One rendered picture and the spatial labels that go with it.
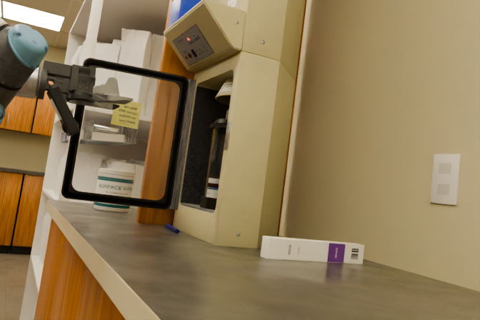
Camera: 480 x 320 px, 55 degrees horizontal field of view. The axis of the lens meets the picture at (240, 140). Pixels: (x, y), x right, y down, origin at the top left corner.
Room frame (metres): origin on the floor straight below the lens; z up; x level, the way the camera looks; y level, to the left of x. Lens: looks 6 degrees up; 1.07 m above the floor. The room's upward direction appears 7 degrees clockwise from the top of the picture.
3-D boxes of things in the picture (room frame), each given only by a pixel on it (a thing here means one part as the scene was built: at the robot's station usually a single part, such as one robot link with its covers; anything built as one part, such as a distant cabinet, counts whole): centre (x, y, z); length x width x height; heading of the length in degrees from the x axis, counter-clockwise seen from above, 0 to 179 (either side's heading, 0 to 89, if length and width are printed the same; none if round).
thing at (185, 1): (1.30, 0.19, 1.56); 0.10 x 0.10 x 0.09; 26
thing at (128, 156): (1.32, 0.32, 1.19); 0.30 x 0.01 x 0.40; 106
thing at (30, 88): (1.03, 0.49, 1.25); 0.08 x 0.05 x 0.08; 26
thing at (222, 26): (1.21, 0.15, 1.46); 0.32 x 0.12 x 0.10; 26
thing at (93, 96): (1.05, 0.35, 1.24); 0.09 x 0.05 x 0.02; 80
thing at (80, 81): (1.06, 0.41, 1.26); 0.12 x 0.08 x 0.09; 116
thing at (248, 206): (1.29, -0.02, 1.33); 0.32 x 0.25 x 0.77; 26
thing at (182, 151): (1.37, 0.17, 1.19); 0.03 x 0.02 x 0.39; 26
